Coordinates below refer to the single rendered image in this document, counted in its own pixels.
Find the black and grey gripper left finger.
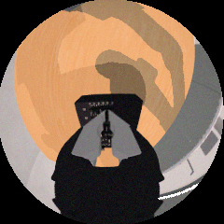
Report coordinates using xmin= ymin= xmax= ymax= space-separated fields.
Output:
xmin=51 ymin=110 xmax=107 ymax=181

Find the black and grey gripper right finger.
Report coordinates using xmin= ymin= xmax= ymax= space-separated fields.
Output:
xmin=107 ymin=110 xmax=164 ymax=183

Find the black lighting desk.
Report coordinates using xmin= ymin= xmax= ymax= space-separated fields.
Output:
xmin=74 ymin=93 xmax=143 ymax=150

